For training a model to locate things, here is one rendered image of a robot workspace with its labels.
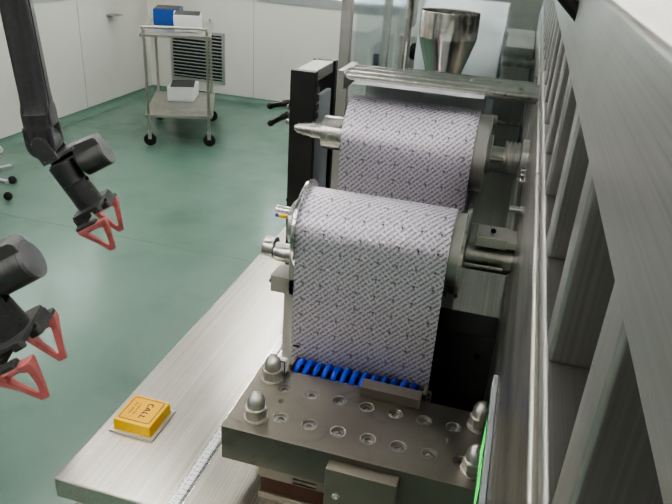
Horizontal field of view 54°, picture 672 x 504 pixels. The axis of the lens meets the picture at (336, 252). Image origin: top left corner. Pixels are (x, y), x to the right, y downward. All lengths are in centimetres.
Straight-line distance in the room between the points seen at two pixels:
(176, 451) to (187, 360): 25
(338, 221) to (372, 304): 14
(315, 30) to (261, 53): 63
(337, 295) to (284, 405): 19
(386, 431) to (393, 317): 17
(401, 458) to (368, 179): 51
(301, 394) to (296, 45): 599
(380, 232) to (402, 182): 23
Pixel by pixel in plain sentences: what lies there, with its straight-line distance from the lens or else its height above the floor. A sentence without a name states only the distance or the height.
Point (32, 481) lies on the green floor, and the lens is 249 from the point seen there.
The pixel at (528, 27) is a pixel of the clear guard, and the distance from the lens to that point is 192.
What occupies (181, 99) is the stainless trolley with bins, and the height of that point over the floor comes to 28.
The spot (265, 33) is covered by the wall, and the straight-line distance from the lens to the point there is 698.
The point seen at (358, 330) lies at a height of 111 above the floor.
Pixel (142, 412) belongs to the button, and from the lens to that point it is 120.
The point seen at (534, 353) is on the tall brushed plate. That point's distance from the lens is 46.
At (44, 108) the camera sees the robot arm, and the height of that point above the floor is 134.
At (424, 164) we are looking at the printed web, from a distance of 117.
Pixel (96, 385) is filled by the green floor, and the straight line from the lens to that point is 283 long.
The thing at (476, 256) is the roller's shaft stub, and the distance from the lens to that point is 101.
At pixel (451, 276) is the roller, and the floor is 123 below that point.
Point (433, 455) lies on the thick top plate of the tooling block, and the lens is 98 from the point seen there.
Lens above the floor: 168
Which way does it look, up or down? 26 degrees down
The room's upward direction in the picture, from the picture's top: 4 degrees clockwise
